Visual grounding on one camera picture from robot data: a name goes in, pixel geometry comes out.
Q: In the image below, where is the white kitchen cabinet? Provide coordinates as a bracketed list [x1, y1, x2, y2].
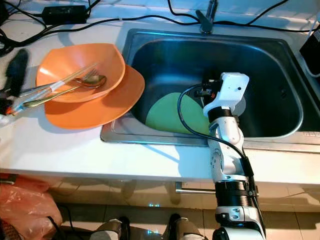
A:
[0, 170, 320, 221]

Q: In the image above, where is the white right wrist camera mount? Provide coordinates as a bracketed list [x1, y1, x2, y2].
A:
[202, 72, 251, 117]

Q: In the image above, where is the stainless steel sink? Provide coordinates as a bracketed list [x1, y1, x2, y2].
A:
[101, 28, 320, 151]

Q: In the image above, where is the black power adapter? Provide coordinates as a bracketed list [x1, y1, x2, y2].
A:
[40, 4, 87, 25]

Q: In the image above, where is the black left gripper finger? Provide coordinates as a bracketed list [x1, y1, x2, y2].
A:
[4, 48, 29, 97]

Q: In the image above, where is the gold metal spoon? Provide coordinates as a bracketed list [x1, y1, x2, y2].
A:
[22, 74, 109, 109]

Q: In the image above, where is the orange plastic bowl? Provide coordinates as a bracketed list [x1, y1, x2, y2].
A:
[35, 43, 126, 104]

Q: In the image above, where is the robot left leg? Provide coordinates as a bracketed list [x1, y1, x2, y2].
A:
[94, 216, 132, 240]

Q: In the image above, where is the robot leg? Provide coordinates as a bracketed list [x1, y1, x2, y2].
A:
[94, 216, 132, 240]
[166, 213, 210, 240]

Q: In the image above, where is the robot right leg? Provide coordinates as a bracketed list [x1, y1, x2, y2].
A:
[166, 213, 210, 240]

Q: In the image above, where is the metal cabinet handle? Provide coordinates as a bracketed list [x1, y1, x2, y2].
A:
[174, 181, 220, 197]

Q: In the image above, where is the long black power cable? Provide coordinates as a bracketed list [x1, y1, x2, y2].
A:
[0, 14, 320, 48]

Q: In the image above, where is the black box device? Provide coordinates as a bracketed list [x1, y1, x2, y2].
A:
[299, 29, 320, 77]

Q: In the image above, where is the orange plastic plate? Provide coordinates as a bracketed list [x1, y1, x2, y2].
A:
[44, 65, 146, 130]

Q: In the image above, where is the silver metal fork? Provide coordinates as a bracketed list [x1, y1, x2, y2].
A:
[30, 67, 100, 96]

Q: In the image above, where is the dark metal faucet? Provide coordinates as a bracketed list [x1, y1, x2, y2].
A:
[195, 0, 221, 35]

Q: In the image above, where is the grey bowl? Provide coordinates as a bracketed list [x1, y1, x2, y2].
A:
[200, 90, 249, 122]

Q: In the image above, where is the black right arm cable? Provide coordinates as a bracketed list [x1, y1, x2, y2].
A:
[177, 83, 261, 211]

